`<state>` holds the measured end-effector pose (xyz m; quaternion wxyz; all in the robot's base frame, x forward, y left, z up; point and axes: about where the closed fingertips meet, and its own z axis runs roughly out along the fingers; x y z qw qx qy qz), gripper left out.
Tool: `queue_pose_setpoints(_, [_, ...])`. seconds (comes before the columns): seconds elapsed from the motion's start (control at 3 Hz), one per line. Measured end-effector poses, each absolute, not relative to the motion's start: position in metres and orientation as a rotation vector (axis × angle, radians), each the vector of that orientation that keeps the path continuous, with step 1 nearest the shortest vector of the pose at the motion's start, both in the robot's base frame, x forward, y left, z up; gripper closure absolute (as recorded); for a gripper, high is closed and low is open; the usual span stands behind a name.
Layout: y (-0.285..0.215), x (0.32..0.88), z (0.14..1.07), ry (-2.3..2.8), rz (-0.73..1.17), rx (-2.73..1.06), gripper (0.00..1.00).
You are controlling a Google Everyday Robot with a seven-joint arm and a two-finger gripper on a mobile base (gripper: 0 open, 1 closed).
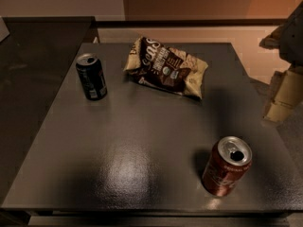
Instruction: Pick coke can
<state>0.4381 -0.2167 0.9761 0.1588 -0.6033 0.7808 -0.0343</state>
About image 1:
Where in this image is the brown chip bag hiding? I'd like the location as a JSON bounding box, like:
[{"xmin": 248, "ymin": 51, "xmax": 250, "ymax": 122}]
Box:
[{"xmin": 124, "ymin": 37, "xmax": 208, "ymax": 99}]

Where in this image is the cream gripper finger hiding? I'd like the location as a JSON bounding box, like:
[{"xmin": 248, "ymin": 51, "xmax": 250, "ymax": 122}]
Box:
[{"xmin": 263, "ymin": 65, "xmax": 303, "ymax": 123}]

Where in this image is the dark blue soda can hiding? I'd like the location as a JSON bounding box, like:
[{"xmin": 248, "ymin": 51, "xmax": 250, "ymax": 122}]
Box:
[{"xmin": 76, "ymin": 53, "xmax": 107, "ymax": 100}]

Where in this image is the red coke can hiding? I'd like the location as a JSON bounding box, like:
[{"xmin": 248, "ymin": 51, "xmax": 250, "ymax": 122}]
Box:
[{"xmin": 202, "ymin": 136, "xmax": 253, "ymax": 197}]

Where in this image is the dark side counter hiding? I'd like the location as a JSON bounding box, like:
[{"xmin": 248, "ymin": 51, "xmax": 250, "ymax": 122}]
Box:
[{"xmin": 0, "ymin": 17, "xmax": 94, "ymax": 203}]

